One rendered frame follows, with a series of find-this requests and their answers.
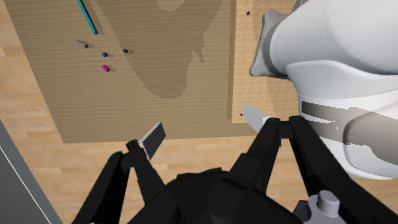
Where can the small magenta block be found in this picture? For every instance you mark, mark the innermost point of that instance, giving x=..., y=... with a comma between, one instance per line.
x=105, y=68

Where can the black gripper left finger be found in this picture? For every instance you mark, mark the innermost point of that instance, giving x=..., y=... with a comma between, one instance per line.
x=103, y=204

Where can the turquoise rod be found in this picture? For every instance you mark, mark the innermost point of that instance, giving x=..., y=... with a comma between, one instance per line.
x=87, y=16

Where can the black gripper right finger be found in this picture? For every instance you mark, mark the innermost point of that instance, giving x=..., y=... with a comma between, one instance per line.
x=334, y=198

